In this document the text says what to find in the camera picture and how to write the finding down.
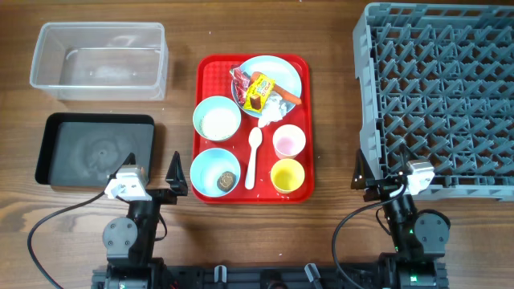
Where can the light blue bowl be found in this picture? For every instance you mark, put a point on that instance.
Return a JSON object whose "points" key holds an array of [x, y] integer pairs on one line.
{"points": [[207, 167]]}

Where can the green bowl with rice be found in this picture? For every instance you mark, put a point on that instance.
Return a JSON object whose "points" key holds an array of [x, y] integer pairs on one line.
{"points": [[217, 118]]}

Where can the yellow plastic cup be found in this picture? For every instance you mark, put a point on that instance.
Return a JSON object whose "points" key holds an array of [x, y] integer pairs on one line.
{"points": [[287, 175]]}

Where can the white tissue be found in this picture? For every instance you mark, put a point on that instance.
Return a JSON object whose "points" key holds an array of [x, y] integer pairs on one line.
{"points": [[274, 110]]}

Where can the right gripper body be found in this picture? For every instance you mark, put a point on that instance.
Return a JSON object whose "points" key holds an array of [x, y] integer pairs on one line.
{"points": [[381, 189]]}

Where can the light blue plate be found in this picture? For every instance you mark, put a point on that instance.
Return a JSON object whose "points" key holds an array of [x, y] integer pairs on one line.
{"points": [[281, 71]]}

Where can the white plastic spoon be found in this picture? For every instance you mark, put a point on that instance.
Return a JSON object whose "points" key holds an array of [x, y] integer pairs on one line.
{"points": [[255, 140]]}

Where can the yellow snack wrapper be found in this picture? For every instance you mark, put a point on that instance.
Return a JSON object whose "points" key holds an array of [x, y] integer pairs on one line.
{"points": [[258, 92]]}

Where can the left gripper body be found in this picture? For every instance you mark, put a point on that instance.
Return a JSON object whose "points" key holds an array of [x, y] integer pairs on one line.
{"points": [[157, 195]]}

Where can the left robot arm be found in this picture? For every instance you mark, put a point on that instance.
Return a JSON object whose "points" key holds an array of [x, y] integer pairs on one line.
{"points": [[130, 240]]}

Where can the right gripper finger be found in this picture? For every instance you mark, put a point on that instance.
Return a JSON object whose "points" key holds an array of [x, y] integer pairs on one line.
{"points": [[363, 177], [406, 156]]}

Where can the clear plastic bin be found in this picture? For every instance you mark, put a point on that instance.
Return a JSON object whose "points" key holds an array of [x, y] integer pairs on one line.
{"points": [[110, 61]]}

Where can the red serving tray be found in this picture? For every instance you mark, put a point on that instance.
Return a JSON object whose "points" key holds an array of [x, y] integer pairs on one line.
{"points": [[213, 79]]}

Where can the red snack wrapper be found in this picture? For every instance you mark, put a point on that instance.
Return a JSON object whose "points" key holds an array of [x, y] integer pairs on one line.
{"points": [[241, 81]]}

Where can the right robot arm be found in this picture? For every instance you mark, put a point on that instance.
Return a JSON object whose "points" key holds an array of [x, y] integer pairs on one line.
{"points": [[419, 236]]}

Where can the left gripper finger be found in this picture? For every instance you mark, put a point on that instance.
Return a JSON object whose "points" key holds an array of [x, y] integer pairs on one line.
{"points": [[175, 176], [129, 160]]}

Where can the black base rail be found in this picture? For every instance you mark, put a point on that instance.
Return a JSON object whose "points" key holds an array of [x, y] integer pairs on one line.
{"points": [[261, 277]]}

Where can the pink plastic cup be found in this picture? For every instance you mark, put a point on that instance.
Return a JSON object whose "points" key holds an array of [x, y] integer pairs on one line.
{"points": [[288, 141]]}

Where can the grey dishwasher rack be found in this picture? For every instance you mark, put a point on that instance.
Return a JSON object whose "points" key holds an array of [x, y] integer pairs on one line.
{"points": [[438, 79]]}

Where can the brown chocolate cookie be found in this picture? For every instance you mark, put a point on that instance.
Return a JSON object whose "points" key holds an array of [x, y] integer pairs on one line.
{"points": [[226, 181]]}

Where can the black plastic tray bin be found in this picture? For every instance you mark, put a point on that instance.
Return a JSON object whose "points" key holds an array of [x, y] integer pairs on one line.
{"points": [[83, 149]]}

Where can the orange carrot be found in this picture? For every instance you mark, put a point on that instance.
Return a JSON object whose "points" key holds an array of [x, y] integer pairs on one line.
{"points": [[286, 95]]}

